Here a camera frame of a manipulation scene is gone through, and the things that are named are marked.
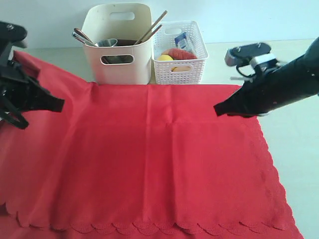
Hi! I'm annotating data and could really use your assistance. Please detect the orange cheese wedge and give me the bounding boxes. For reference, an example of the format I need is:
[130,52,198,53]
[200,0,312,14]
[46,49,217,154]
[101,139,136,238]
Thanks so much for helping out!
[171,66,191,72]

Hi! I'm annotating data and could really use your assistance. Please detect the stainless steel cup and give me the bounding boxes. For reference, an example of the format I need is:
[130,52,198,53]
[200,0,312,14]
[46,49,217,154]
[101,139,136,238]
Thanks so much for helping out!
[96,38,133,64]

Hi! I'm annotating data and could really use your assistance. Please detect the wooden chopstick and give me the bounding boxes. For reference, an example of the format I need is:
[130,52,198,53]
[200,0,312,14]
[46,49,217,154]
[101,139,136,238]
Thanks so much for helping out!
[134,10,167,45]
[143,24,162,42]

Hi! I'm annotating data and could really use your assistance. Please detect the brown wooden spoon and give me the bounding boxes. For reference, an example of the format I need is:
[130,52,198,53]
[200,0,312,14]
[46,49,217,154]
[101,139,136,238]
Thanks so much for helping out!
[74,28,94,44]

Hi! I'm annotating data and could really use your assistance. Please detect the cream plastic bin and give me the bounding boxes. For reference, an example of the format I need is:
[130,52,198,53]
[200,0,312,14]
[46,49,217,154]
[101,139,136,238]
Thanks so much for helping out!
[82,3,152,85]

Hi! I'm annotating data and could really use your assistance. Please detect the white perforated plastic basket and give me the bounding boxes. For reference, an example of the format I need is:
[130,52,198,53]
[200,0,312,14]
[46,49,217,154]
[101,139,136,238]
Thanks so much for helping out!
[152,20,209,84]

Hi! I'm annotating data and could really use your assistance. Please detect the steel table knife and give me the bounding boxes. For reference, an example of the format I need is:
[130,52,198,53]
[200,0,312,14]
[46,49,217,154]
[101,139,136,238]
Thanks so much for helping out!
[72,32,98,47]

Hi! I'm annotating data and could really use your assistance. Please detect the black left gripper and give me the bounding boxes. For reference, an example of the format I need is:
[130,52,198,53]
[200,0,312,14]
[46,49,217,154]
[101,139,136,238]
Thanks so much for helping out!
[0,60,65,114]

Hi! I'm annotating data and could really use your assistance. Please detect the yellow lemon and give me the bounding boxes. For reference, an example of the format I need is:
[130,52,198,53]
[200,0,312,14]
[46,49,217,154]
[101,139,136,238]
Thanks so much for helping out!
[157,54,174,61]

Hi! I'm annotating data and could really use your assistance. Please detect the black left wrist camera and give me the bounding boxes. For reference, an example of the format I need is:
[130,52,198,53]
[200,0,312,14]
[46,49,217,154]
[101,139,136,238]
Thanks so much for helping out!
[0,21,27,48]

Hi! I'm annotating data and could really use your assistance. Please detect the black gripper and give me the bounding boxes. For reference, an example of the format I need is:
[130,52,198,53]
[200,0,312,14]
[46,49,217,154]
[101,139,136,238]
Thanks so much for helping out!
[214,54,319,118]

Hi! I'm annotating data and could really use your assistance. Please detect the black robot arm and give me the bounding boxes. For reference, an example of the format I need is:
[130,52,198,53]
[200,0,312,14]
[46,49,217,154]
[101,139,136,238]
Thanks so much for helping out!
[0,40,319,128]

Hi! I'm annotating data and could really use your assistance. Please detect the red sausage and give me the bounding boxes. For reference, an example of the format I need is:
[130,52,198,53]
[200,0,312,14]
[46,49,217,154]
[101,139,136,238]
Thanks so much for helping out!
[167,48,197,60]

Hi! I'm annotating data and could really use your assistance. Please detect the black cable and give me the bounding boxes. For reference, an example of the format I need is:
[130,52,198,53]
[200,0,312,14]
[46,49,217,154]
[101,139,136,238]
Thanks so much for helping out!
[235,63,257,78]

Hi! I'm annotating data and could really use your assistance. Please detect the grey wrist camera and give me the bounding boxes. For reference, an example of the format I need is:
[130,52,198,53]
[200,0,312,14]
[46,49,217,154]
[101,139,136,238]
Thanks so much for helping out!
[224,42,271,67]

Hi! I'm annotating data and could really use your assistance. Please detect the brown wooden plate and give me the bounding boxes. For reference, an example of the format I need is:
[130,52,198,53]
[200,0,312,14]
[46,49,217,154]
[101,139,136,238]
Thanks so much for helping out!
[116,39,136,47]

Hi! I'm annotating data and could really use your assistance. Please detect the red scalloped table cloth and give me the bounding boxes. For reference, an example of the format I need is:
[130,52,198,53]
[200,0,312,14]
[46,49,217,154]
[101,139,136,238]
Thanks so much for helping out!
[0,52,302,239]

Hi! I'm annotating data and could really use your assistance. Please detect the blue white milk carton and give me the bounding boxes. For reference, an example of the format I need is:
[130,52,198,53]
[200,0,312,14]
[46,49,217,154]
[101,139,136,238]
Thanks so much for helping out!
[174,32,196,55]

